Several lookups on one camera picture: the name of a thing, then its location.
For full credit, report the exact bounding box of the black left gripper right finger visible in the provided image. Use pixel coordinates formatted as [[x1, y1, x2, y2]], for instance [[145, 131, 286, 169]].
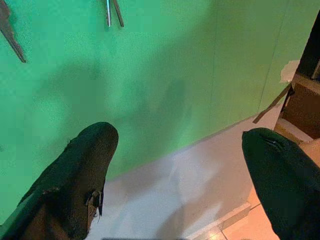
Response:
[[241, 127, 320, 240]]

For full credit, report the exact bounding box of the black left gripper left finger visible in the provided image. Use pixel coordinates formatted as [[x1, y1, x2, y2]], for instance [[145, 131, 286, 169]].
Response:
[[0, 121, 120, 240]]

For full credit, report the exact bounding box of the brown cardboard shelf unit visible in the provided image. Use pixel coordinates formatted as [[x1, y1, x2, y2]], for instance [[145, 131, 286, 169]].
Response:
[[274, 9, 320, 145]]

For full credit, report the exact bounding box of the dark metal key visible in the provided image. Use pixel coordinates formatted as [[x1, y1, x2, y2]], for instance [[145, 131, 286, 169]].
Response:
[[0, 0, 28, 64]]

